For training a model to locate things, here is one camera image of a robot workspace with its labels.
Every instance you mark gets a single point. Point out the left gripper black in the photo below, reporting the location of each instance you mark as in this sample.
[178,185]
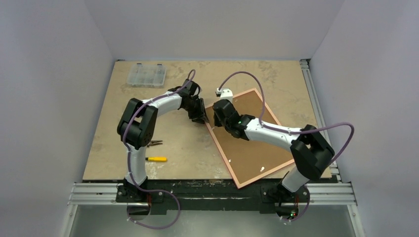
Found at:
[200,117]

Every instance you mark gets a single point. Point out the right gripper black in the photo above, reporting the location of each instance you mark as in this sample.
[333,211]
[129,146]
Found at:
[219,115]

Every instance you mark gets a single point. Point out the pink photo frame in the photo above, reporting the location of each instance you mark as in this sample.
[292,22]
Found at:
[248,157]

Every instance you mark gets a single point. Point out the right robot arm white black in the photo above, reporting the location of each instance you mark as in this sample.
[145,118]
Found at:
[312,154]

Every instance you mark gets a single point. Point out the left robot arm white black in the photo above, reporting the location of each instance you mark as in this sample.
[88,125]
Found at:
[137,124]

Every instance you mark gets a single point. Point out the clear plastic organizer box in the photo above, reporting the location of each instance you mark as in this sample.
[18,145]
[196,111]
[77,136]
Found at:
[147,75]

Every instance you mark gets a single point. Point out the yellow screwdriver near front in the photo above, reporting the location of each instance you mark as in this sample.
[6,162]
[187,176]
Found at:
[156,159]

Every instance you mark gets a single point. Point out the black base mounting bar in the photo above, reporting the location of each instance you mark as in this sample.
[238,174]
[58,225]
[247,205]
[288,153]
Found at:
[265,196]

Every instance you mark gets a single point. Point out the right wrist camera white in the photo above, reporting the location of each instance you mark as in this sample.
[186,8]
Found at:
[224,93]

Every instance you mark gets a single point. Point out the yellow handled pliers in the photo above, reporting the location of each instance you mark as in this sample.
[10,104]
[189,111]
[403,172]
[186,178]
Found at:
[155,142]

